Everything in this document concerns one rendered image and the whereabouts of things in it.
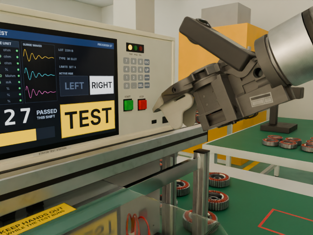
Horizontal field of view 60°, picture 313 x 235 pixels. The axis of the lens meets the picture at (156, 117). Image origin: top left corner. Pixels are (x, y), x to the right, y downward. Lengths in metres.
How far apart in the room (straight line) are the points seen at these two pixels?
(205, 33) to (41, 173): 0.29
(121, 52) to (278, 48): 0.27
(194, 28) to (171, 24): 6.53
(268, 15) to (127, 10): 2.73
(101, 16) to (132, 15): 4.37
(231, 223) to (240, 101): 0.69
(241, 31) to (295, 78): 3.64
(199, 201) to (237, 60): 0.44
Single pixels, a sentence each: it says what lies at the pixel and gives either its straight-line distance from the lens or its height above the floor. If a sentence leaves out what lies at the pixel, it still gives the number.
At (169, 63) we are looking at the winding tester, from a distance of 0.60.
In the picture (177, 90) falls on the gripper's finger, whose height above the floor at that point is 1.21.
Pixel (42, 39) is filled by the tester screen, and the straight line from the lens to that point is 0.41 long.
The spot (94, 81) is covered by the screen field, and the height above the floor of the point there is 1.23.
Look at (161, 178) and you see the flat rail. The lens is 0.56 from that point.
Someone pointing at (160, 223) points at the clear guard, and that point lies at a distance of 0.34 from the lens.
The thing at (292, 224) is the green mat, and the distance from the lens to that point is 1.07.
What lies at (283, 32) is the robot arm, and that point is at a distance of 0.34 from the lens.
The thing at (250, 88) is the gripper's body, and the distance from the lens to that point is 0.37.
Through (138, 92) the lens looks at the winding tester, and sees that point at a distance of 0.53.
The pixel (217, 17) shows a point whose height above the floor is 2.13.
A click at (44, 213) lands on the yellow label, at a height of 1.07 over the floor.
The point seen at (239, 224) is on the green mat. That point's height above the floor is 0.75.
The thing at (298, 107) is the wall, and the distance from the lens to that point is 5.61.
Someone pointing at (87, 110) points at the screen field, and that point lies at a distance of 0.45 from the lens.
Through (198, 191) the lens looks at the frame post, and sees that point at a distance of 0.72.
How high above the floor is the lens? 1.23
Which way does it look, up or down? 8 degrees down
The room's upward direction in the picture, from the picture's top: straight up
